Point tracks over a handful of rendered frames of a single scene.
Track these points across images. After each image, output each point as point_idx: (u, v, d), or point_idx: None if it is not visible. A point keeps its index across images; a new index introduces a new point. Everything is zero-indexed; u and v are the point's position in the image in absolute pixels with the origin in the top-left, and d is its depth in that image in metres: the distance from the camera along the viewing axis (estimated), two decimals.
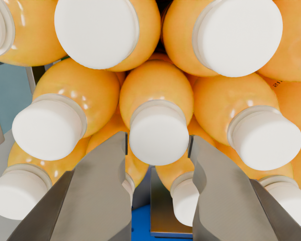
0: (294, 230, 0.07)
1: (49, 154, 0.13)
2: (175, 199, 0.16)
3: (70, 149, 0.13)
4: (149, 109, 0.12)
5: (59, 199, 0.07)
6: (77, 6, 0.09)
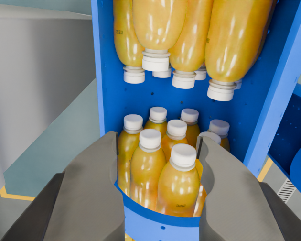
0: None
1: None
2: None
3: None
4: (151, 63, 0.27)
5: (50, 202, 0.07)
6: None
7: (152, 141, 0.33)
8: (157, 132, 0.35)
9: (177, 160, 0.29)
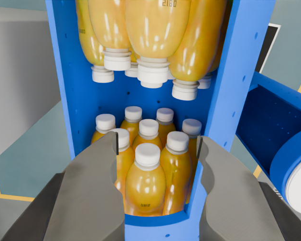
0: None
1: None
2: None
3: None
4: (110, 62, 0.27)
5: (50, 202, 0.07)
6: None
7: (118, 140, 0.33)
8: (125, 132, 0.35)
9: (139, 160, 0.29)
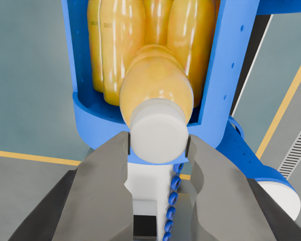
0: (291, 229, 0.07)
1: (160, 158, 0.13)
2: None
3: (181, 153, 0.13)
4: None
5: (61, 198, 0.08)
6: None
7: None
8: None
9: None
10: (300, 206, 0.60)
